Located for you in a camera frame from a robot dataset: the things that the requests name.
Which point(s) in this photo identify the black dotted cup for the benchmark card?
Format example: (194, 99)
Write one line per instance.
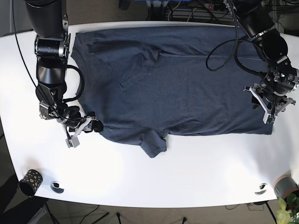
(30, 183)

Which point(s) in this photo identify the left silver table grommet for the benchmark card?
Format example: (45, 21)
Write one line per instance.
(55, 186)

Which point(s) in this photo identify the navy blue T-shirt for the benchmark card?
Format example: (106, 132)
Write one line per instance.
(146, 83)

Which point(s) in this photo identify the right silver table grommet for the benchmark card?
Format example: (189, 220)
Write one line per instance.
(261, 189)

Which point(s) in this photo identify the green potted plant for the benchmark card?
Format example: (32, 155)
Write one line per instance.
(288, 212)

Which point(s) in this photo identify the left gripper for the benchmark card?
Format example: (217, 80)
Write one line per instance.
(271, 103)

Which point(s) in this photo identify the silver table grommet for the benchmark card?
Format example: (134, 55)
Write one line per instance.
(55, 186)
(261, 189)

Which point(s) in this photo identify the grey plant pot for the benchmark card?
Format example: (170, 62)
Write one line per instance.
(284, 186)

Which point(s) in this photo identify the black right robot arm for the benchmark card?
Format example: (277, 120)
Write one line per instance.
(52, 46)

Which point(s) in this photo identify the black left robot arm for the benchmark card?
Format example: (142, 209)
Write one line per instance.
(280, 78)

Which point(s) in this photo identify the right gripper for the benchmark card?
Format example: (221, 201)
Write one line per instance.
(89, 124)

